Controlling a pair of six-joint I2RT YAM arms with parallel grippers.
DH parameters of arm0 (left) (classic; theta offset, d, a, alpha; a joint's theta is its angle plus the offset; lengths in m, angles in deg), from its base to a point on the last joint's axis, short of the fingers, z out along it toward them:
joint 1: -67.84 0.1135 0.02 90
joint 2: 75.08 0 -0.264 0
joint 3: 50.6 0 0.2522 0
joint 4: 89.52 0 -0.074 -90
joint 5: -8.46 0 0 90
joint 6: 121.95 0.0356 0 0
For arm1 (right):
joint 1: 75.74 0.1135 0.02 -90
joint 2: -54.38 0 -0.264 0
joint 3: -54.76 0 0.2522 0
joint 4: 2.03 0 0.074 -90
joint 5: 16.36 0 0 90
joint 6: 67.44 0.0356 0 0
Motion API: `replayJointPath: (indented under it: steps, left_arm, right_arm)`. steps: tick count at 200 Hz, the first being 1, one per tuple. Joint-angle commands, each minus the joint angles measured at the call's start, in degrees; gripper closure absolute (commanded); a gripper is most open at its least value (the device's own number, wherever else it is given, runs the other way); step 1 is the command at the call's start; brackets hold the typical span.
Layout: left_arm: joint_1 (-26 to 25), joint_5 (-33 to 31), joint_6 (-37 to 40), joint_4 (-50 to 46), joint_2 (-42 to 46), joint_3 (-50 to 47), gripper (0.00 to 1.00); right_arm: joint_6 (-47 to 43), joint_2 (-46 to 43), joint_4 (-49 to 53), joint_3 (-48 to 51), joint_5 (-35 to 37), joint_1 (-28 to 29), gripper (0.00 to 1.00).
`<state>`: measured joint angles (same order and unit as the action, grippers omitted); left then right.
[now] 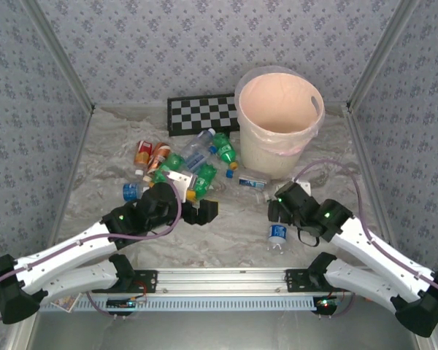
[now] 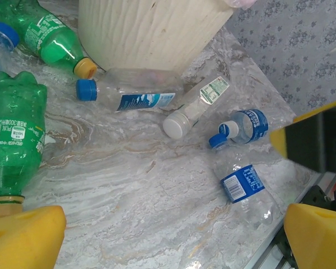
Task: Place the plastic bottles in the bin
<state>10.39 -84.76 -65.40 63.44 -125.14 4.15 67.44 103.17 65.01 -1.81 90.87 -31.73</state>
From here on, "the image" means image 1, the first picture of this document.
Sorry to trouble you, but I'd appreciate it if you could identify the clear plastic bottle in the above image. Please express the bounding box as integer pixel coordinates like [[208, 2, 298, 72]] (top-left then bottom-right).
[[254, 189, 277, 205]]

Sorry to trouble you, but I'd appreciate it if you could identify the small water bottle blue label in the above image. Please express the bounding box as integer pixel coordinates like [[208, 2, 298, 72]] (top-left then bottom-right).
[[266, 222, 289, 256], [122, 182, 150, 202]]

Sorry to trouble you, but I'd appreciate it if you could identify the green plastic soda bottle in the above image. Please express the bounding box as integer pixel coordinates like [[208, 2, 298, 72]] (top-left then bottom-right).
[[211, 133, 239, 171], [185, 163, 218, 201], [151, 152, 186, 184]]

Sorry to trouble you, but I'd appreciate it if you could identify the square clear bottle blue label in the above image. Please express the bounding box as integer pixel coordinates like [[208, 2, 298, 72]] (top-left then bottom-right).
[[225, 168, 272, 190]]

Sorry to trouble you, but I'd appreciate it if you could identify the clear crushed bottle white cap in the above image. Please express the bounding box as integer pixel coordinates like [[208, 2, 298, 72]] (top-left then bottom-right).
[[180, 128, 217, 158]]

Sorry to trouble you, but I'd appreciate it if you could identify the cream plastic bin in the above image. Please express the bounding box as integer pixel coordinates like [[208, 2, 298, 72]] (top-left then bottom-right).
[[234, 66, 326, 179]]

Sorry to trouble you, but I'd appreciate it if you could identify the translucent pink bin liner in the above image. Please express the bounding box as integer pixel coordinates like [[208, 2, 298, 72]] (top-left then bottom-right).
[[234, 65, 326, 158]]

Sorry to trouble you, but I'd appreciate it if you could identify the brown orange juice bottle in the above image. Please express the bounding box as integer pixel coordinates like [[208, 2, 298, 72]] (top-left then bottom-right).
[[144, 141, 173, 183]]

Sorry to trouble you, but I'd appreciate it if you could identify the orange juice bottle red label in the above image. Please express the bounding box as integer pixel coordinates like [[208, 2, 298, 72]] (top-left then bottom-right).
[[133, 140, 153, 175]]

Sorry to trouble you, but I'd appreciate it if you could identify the aluminium table side bar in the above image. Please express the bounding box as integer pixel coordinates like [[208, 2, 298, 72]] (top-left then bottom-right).
[[43, 104, 96, 271], [345, 104, 393, 240]]

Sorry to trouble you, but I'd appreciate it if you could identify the black grey chessboard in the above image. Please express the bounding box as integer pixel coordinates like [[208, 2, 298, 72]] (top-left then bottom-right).
[[166, 93, 241, 138]]

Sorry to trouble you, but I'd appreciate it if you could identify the small black controller board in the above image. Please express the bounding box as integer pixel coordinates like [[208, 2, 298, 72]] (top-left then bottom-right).
[[107, 297, 147, 309], [315, 297, 342, 309]]

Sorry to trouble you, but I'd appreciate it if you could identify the grey metal shelf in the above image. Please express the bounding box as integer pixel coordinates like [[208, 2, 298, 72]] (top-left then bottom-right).
[[7, 309, 435, 350]]

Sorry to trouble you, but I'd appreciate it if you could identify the colourful playing card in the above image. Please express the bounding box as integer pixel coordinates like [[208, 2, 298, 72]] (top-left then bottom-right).
[[53, 295, 82, 313]]

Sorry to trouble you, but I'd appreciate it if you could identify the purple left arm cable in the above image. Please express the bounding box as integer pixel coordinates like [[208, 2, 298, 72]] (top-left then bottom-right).
[[0, 178, 185, 324]]

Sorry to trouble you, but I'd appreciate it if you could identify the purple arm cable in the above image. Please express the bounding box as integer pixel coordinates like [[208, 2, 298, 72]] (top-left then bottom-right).
[[291, 158, 438, 325], [0, 178, 185, 324]]

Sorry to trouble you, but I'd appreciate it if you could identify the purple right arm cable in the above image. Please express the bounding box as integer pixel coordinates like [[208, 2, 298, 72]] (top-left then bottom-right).
[[291, 158, 438, 325]]

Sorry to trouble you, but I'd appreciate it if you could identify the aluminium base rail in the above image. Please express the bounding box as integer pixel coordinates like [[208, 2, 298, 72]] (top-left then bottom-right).
[[133, 268, 288, 294]]

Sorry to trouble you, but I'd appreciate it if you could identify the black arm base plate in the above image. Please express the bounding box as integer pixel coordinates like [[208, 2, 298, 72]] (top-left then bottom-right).
[[91, 268, 158, 295], [285, 268, 346, 295]]

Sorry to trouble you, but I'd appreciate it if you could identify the white slotted cable duct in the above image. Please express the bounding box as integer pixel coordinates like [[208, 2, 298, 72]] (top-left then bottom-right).
[[39, 293, 320, 314]]

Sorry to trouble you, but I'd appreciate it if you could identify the aluminium frame post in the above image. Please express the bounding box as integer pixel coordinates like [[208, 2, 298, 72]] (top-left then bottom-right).
[[21, 0, 96, 112], [345, 0, 423, 112]]

